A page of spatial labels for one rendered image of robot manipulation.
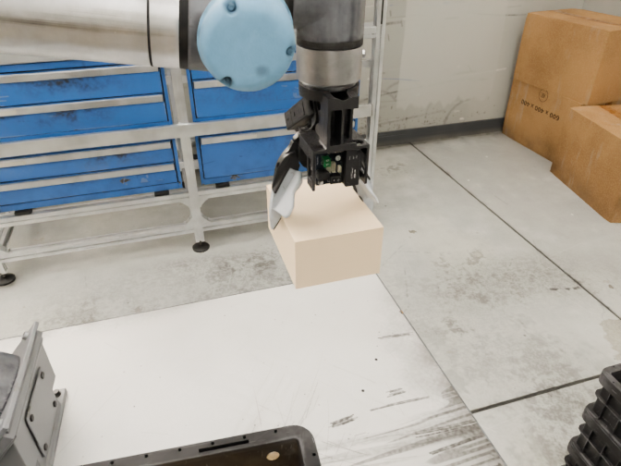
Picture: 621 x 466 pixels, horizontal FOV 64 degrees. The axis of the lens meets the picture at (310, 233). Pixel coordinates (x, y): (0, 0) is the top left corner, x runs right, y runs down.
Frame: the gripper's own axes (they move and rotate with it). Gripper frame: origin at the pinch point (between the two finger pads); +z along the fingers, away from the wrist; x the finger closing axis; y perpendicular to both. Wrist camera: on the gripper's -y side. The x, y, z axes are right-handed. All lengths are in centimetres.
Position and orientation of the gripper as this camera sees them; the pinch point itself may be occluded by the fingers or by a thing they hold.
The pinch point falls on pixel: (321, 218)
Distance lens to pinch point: 71.1
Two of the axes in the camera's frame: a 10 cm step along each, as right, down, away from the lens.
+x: 9.6, -1.6, 2.5
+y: 3.0, 5.2, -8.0
